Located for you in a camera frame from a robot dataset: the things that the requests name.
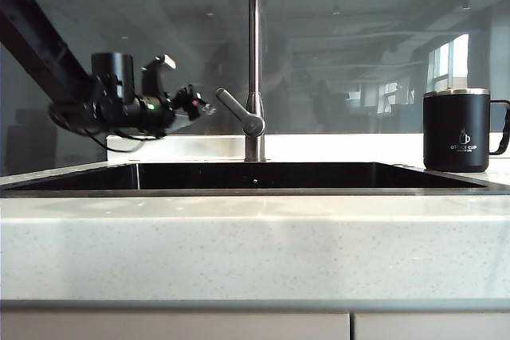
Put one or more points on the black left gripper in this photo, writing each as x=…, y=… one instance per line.
x=185, y=102

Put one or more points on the black mug with steel rim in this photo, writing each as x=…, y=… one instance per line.
x=456, y=133

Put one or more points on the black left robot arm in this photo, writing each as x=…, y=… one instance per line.
x=40, y=53

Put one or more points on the black sink basin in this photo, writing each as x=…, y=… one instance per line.
x=255, y=178

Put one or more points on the silver kitchen faucet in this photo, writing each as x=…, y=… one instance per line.
x=255, y=37

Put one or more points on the white backsplash ledge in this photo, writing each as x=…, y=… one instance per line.
x=179, y=148

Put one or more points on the wide beige cabinet door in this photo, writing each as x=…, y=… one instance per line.
x=171, y=328

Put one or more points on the narrow beige cabinet door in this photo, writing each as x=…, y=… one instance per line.
x=432, y=329

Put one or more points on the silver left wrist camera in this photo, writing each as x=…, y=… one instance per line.
x=170, y=62

